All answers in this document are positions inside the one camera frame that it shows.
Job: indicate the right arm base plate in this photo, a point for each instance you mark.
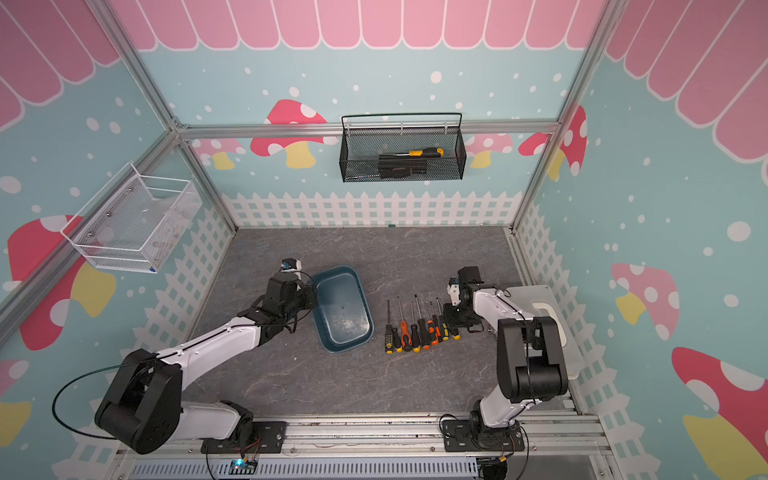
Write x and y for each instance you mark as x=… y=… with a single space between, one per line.
x=469 y=436

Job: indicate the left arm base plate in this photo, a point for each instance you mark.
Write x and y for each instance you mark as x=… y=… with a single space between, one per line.
x=260 y=437

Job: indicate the black wire mesh basket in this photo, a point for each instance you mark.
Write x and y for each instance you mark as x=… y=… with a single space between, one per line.
x=366 y=136

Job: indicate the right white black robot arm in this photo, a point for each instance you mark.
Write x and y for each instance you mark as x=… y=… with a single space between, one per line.
x=533 y=356

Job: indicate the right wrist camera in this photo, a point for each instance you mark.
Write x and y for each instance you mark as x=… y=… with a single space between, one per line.
x=454 y=291

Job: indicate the black red screwdriver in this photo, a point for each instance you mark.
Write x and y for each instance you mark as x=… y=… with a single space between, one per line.
x=406 y=339

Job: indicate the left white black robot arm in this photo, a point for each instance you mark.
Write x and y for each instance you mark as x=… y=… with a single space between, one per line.
x=143 y=406

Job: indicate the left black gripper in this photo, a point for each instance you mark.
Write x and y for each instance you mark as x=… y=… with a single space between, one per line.
x=308 y=290

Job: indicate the white wire mesh basket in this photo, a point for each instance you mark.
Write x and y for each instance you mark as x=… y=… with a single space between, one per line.
x=134 y=222

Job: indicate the green lit circuit board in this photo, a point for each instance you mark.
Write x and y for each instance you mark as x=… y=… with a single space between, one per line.
x=243 y=467

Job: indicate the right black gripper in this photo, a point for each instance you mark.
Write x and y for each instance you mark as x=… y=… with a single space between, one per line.
x=451 y=321

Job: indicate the teal plastic storage box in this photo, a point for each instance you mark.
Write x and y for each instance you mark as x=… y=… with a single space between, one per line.
x=342 y=316

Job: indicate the black tool in basket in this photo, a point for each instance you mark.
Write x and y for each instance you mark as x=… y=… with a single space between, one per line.
x=401 y=167

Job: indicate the grey slotted cable duct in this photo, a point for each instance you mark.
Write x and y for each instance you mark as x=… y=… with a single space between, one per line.
x=314 y=468

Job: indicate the yellow black screwdriver in basket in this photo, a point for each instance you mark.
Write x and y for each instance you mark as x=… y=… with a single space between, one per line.
x=433 y=152

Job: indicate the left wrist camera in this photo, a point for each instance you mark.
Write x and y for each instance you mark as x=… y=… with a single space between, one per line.
x=291 y=265

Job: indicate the white plastic toolbox with handle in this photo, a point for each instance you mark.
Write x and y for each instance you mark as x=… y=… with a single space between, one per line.
x=540 y=301

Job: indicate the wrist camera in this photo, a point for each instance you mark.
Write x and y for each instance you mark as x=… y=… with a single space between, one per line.
x=291 y=265
x=454 y=291

